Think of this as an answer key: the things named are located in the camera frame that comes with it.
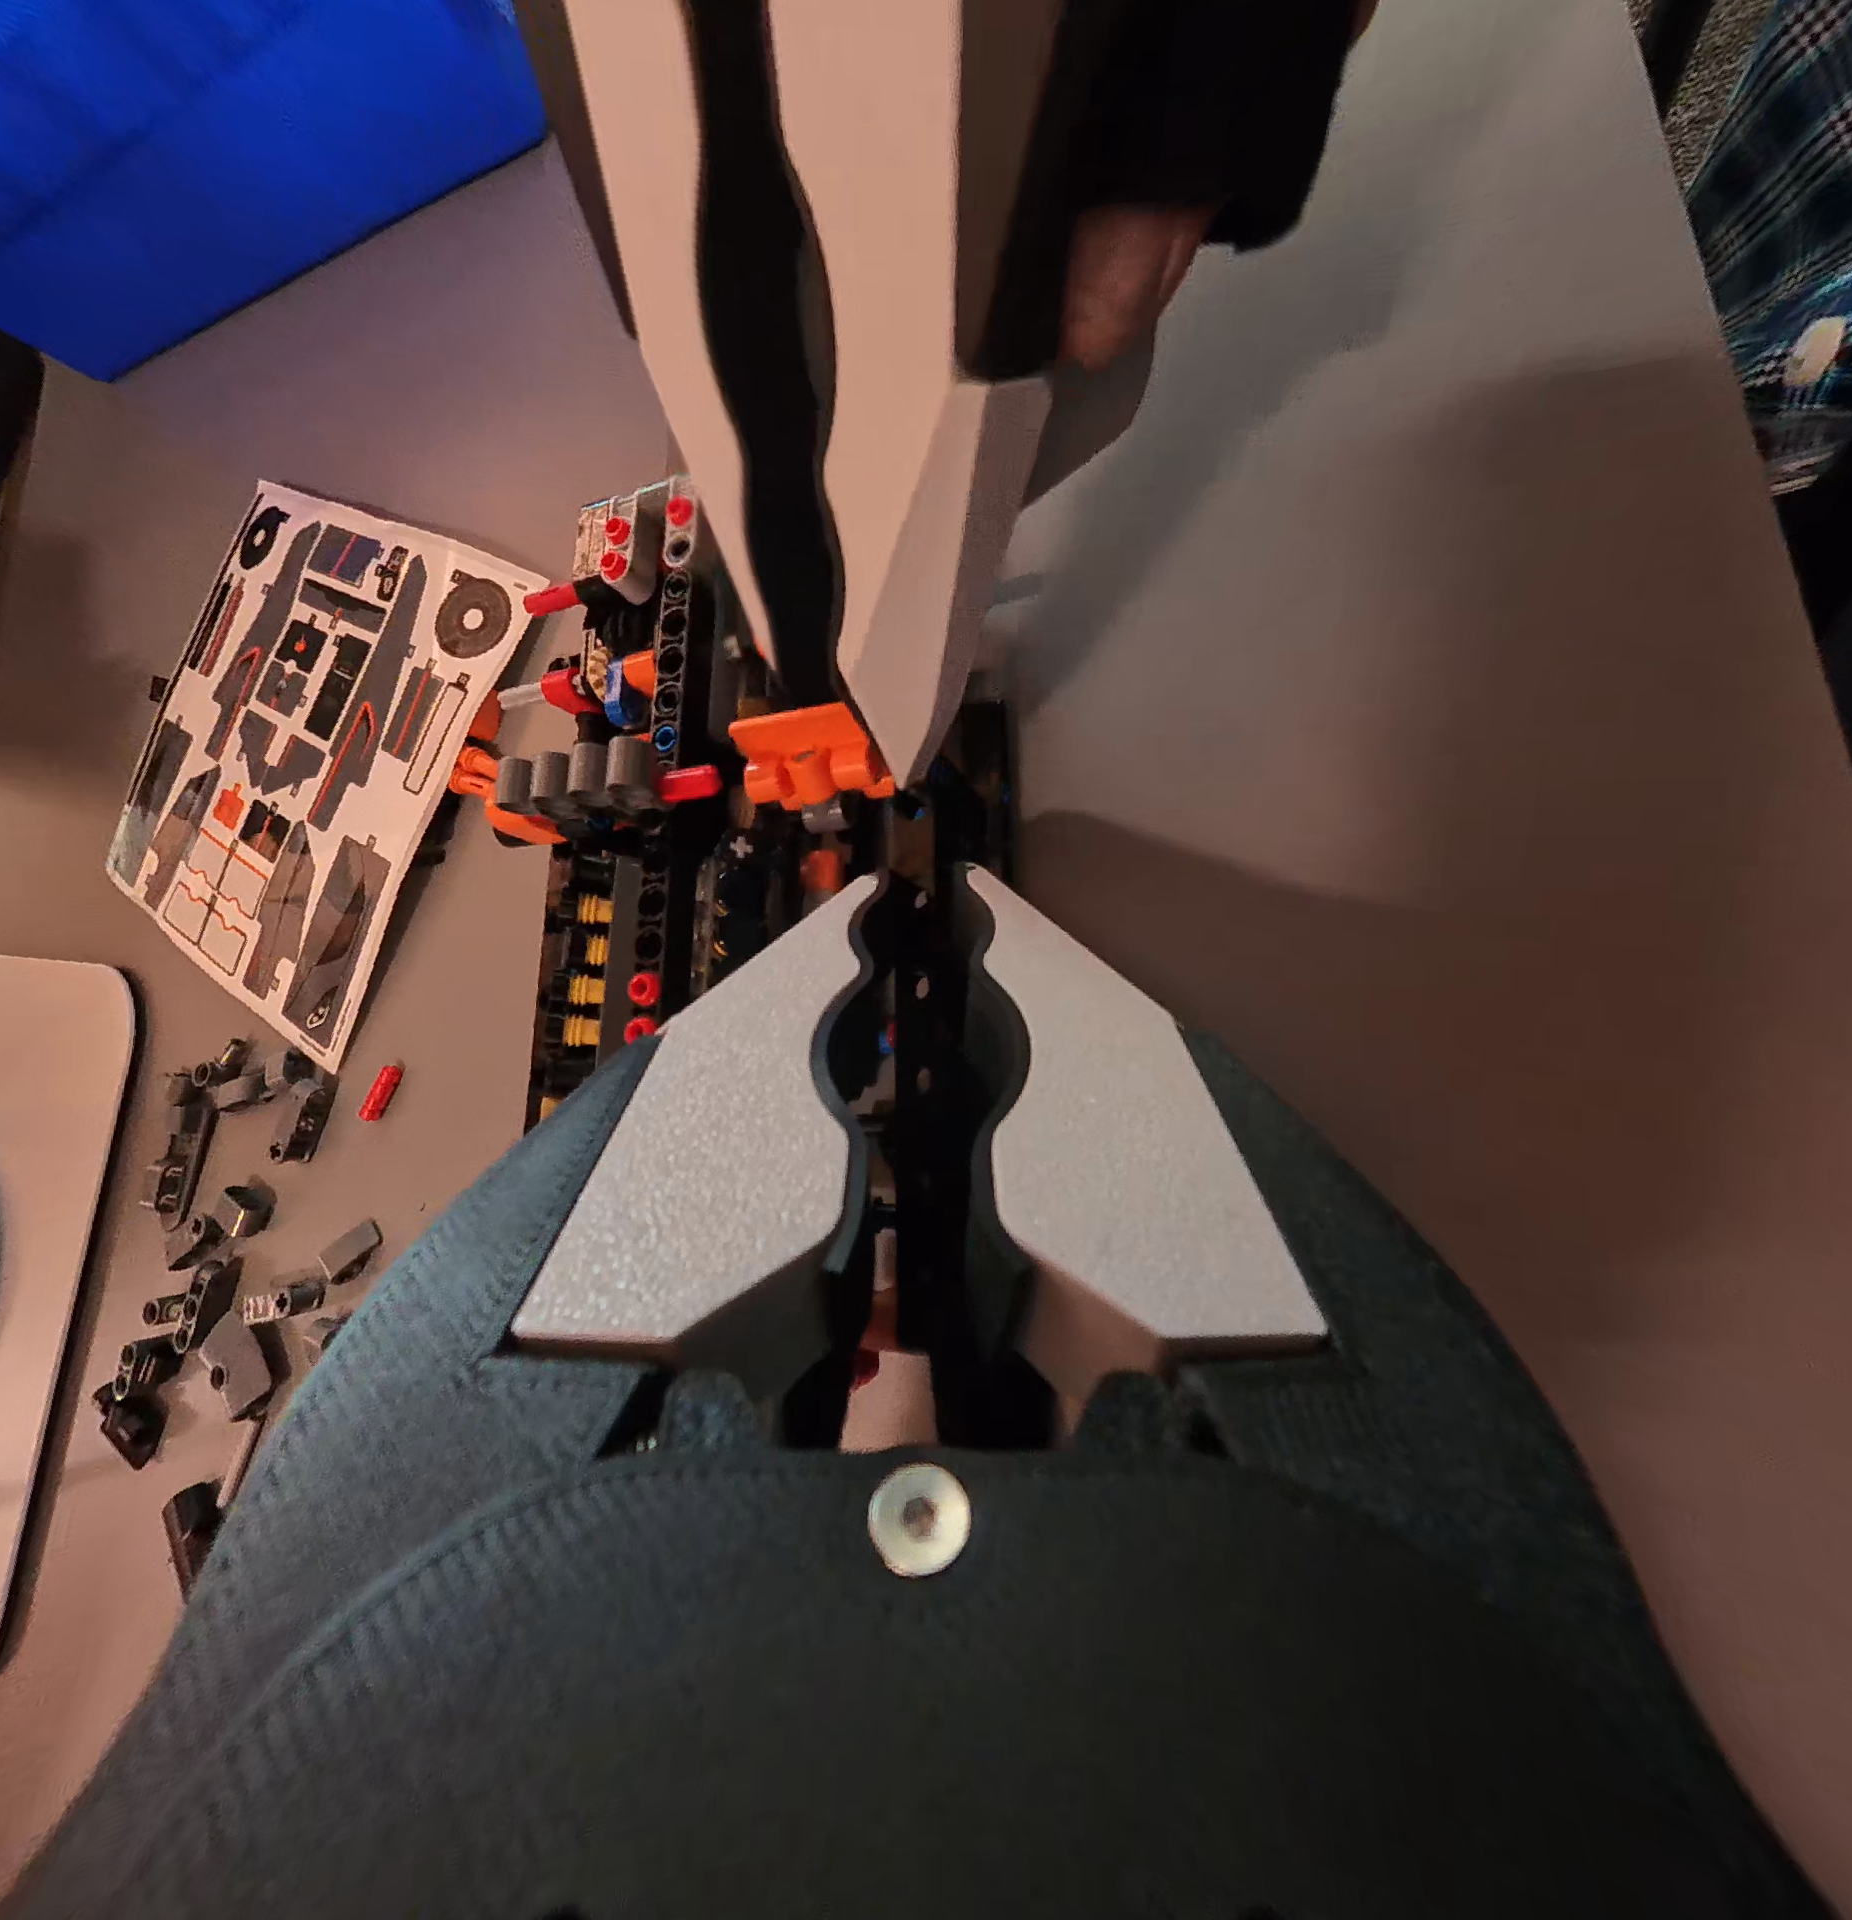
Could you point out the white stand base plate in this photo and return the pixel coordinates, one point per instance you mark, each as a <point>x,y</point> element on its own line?
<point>50,1126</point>

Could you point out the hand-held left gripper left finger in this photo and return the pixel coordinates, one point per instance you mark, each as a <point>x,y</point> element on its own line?
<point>687,1185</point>

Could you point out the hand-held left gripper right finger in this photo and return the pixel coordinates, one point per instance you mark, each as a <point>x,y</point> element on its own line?
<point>1152,1185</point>

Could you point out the person's dark pants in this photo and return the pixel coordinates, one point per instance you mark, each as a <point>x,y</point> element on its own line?
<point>1842,586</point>

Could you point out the blue plastic bin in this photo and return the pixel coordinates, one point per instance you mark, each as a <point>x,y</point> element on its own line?
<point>191,150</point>

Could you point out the pile of dark grey lego pieces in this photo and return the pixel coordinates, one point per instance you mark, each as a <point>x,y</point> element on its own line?
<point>237,1365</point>

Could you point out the person's right hand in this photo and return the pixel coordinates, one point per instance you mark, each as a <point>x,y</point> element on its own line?
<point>1129,279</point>

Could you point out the black lego car assembly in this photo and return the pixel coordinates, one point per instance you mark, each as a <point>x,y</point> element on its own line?
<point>671,675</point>

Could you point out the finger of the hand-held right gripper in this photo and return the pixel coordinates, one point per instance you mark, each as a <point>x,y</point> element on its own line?
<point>896,451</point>
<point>643,179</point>

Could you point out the orange lego connector piece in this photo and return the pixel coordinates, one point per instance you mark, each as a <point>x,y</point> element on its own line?
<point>805,750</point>

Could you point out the single red lego pin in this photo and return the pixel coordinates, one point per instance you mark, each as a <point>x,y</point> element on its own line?
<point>381,1092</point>

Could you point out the lego sticker sheet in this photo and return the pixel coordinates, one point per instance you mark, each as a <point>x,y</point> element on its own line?
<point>340,719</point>

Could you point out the person's plaid shirt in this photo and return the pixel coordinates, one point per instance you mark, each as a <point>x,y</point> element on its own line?
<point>1796,194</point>

